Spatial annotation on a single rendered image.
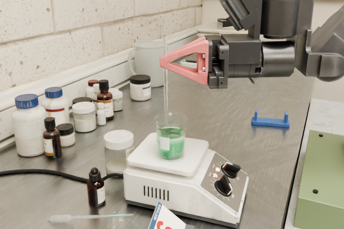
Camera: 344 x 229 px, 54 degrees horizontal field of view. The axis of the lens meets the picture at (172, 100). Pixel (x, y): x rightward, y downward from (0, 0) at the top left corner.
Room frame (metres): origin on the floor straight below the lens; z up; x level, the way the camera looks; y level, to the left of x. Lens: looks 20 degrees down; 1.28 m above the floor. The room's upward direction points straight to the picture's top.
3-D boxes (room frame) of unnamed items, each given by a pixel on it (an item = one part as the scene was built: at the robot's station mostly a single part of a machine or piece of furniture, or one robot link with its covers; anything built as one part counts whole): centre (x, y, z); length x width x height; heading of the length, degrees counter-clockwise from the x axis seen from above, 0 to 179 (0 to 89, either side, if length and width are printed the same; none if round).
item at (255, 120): (0.86, -0.27, 0.92); 0.10 x 0.03 x 0.04; 78
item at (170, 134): (0.52, 0.00, 1.02); 0.06 x 0.05 x 0.08; 4
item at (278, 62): (0.53, -0.16, 1.16); 0.07 x 0.06 x 0.07; 91
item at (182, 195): (0.53, -0.02, 0.94); 0.22 x 0.13 x 0.08; 71
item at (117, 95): (0.96, 0.17, 0.93); 0.05 x 0.05 x 0.05
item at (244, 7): (0.53, -0.10, 1.21); 0.07 x 0.06 x 0.11; 0
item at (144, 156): (0.54, 0.00, 0.98); 0.12 x 0.12 x 0.01; 71
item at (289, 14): (0.52, -0.19, 1.20); 0.12 x 0.09 x 0.12; 87
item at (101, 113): (0.85, 0.19, 0.93); 0.02 x 0.02 x 0.06
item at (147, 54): (1.22, 0.09, 0.97); 0.18 x 0.13 x 0.15; 137
